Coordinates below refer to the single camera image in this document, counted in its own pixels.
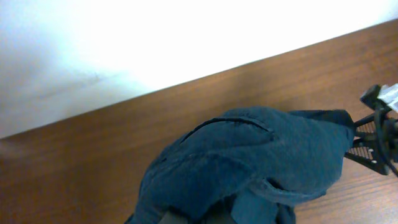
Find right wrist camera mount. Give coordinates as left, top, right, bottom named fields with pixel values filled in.
left=360, top=84, right=397, bottom=112

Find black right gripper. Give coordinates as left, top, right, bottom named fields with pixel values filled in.
left=345, top=105, right=397, bottom=177

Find navy blue shorts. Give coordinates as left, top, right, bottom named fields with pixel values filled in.
left=128, top=107, right=356, bottom=223

